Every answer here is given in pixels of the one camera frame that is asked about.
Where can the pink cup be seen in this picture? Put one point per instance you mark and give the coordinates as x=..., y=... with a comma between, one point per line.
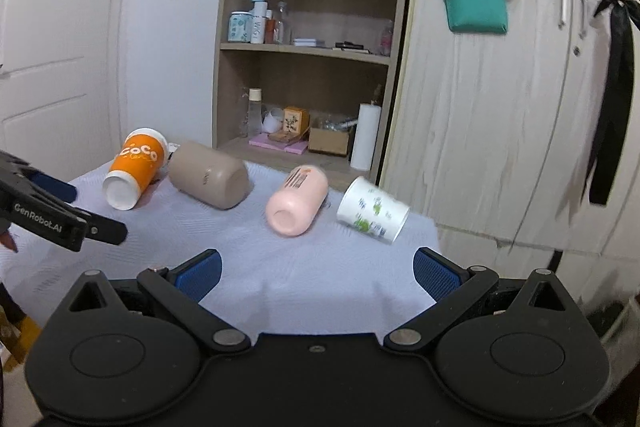
x=291, y=210

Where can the pink small bottle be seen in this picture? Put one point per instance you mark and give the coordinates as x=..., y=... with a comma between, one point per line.
x=386, y=40

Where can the clear bottle beige cap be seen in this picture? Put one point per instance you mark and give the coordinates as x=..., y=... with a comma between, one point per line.
x=254, y=112

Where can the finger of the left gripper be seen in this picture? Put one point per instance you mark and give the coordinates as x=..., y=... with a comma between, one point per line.
x=105, y=230
x=57, y=188

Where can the wooden shelf unit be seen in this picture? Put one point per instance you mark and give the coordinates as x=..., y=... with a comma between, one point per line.
x=330, y=66

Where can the white pump bottle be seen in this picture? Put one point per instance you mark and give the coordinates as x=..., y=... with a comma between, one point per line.
x=258, y=24

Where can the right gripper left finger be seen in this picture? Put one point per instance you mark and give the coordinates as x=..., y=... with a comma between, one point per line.
x=178, y=293

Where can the black ribbon bow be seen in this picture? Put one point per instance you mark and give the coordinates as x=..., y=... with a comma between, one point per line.
x=610, y=135

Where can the white paper towel roll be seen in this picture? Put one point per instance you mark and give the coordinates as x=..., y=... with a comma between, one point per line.
x=365, y=137

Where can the teal white jar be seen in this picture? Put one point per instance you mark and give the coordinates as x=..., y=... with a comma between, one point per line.
x=239, y=26

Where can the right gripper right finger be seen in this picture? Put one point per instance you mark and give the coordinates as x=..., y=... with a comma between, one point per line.
x=457, y=292

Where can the white floral paper cup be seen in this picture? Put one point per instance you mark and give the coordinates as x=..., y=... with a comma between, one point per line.
x=371, y=211

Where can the yellow floral box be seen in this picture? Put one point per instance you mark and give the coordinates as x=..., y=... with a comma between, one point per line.
x=296, y=120

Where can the beige ceramic mug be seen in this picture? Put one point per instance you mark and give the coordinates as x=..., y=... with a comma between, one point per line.
x=208, y=175

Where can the white tablecloth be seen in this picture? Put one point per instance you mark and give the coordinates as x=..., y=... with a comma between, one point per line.
x=330, y=280

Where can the white door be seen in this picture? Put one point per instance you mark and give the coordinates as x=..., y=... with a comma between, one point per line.
x=55, y=93

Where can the wooden wardrobe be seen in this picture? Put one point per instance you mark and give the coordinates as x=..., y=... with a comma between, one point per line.
x=491, y=137

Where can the small cardboard box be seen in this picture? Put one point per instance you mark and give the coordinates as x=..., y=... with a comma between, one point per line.
x=329, y=142

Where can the pink notebook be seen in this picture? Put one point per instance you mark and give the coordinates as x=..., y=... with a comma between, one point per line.
x=263, y=141

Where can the orange CoCo paper cup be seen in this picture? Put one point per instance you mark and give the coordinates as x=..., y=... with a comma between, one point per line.
x=144, y=152

